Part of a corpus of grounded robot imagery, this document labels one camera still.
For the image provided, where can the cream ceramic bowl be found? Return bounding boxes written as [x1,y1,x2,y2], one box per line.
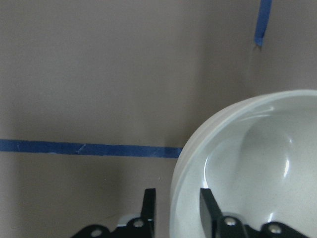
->
[169,90,317,238]

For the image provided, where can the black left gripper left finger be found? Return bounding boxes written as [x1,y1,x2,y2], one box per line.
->
[73,188,156,238]

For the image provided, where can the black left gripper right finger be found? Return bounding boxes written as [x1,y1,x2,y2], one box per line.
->
[200,188,306,238]

